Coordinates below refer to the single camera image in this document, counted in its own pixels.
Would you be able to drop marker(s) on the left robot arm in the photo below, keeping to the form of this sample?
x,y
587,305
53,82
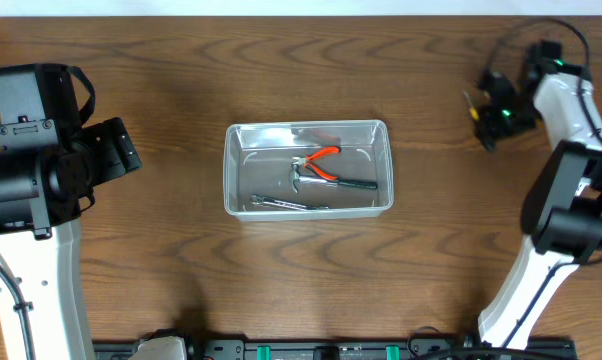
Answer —
x,y
51,160

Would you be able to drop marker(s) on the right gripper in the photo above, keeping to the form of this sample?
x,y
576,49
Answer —
x,y
490,130

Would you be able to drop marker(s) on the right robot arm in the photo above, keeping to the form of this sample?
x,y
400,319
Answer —
x,y
561,217

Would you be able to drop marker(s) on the silver ring spanner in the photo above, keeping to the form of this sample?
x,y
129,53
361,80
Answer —
x,y
273,202

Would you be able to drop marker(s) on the clear plastic container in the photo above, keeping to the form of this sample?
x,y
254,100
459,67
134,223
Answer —
x,y
258,159

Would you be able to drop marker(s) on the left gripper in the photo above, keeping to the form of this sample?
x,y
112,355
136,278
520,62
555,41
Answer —
x,y
109,150

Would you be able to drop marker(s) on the black yellow screwdriver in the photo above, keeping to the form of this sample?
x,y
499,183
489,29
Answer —
x,y
471,108

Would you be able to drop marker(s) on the small claw hammer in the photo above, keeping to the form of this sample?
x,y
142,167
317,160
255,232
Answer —
x,y
296,178

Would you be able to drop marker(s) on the red handled cutting pliers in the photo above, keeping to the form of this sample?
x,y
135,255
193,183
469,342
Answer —
x,y
308,162

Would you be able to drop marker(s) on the black mounting rail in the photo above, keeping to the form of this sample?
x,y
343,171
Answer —
x,y
425,343

